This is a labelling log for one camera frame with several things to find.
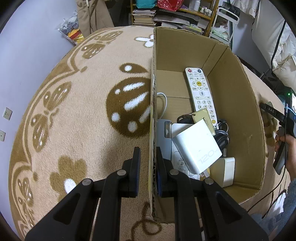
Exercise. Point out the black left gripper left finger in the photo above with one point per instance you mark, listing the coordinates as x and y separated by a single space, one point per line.
91 211

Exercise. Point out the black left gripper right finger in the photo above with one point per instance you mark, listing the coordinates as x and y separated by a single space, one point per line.
203 210

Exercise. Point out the brown cardboard box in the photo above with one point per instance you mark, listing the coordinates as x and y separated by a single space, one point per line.
234 100

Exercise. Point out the person's right hand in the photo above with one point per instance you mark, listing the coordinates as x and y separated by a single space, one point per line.
291 157

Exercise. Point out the white rectangular charger block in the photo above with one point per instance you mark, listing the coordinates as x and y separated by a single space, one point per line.
222 171

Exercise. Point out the black key bunch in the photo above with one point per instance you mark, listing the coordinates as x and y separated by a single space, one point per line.
221 132

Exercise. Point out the white square box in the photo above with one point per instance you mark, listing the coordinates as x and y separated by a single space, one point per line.
196 145

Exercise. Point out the white folded mattress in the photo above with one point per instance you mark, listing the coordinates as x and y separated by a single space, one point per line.
276 41

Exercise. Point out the white remote control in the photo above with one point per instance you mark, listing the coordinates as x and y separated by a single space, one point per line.
200 93

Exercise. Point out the beige card tag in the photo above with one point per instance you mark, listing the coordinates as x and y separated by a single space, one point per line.
202 114

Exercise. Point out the light blue power bank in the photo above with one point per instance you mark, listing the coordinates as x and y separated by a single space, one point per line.
163 139

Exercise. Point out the white metal cart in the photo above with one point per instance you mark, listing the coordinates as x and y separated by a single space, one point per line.
224 25

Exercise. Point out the beige patterned carpet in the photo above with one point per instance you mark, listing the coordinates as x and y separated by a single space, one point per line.
86 118

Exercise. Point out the wooden bookshelf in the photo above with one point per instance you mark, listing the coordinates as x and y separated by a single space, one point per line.
194 16

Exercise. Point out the red patterned bag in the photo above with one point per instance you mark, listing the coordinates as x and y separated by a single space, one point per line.
170 5

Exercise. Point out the stack of books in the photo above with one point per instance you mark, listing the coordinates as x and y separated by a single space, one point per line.
143 17

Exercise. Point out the teal bag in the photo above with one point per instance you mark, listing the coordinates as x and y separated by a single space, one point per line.
146 4

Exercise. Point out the plush toy bag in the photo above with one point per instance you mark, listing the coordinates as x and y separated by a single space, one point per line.
70 29

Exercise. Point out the beige hanging coat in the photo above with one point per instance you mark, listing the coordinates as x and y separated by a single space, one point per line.
92 16

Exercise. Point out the white wall socket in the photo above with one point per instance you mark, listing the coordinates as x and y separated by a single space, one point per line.
7 114
2 136

